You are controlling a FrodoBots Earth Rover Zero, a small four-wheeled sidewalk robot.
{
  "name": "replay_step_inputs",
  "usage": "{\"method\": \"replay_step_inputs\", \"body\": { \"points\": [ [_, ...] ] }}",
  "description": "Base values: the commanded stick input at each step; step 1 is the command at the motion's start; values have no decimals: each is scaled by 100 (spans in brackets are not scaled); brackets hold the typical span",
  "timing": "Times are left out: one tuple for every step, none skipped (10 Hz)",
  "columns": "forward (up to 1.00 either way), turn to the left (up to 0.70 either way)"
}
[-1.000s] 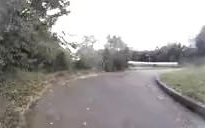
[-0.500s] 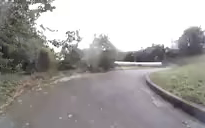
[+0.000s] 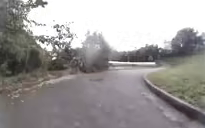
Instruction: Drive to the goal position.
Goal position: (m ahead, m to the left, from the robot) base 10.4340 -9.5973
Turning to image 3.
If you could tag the grey asphalt path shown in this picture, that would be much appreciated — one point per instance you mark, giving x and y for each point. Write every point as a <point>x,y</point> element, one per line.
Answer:
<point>100,100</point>

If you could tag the bush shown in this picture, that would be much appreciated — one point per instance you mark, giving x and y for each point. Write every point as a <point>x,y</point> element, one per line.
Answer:
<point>95,53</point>

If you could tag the large dark tree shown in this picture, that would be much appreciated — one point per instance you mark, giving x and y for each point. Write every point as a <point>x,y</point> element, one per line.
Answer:
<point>186,41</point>

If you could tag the leaf-strewn grass verge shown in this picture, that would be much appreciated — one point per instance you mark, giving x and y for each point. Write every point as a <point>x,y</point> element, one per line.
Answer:
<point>20,83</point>

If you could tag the grey concrete kerb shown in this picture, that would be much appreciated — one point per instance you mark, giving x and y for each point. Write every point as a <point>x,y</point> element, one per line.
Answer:
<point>170,98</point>

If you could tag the white guard rail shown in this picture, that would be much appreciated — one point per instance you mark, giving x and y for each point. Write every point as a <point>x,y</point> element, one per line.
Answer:
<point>133,62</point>

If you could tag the row of trees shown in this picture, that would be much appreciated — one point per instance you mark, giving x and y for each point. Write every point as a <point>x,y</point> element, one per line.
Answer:
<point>143,53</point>

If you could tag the grass slope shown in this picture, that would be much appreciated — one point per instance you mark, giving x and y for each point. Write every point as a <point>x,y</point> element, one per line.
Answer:
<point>190,80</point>

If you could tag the wood of dark trees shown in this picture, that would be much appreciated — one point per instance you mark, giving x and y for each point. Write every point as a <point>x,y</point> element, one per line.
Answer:
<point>10,43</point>

